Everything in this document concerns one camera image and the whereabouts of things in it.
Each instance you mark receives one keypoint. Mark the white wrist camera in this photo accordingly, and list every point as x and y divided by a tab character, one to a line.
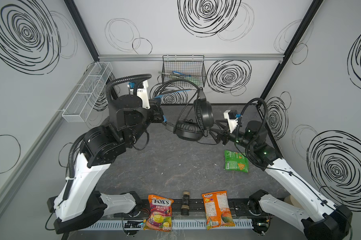
232	118
142	93

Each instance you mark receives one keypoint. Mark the black wire wall basket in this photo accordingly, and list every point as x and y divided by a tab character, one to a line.
190	68

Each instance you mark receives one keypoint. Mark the white slotted cable duct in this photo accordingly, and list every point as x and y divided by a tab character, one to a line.
119	225

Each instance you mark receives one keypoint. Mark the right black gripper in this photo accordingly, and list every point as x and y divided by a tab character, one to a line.
225	137

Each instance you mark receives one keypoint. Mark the Fox's fruits candy bag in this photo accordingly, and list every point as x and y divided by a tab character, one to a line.
160	217

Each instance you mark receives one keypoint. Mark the green snack bag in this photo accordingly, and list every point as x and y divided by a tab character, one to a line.
235	161

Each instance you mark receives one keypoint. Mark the white wire wall shelf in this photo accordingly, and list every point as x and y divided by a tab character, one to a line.
89	90

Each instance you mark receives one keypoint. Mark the orange snack bag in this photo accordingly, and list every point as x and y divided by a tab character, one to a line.
217	210

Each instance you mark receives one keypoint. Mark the black blue headphones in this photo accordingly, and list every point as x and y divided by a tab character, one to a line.
187	129

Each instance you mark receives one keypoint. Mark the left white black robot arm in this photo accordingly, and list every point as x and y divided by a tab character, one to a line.
80	205

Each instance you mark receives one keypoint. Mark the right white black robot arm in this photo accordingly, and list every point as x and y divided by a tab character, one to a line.
318	218

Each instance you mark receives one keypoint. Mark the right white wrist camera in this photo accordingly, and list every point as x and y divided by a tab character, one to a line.
232	118

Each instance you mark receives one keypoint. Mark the small dark bottle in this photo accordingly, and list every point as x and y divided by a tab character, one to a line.
185	208

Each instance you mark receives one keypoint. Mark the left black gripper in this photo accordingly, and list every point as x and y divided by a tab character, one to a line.
161	111

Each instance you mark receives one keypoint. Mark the beige tape roll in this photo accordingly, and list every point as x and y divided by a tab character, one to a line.
291	200

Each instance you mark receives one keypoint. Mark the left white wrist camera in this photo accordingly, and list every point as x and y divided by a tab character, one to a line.
142	93

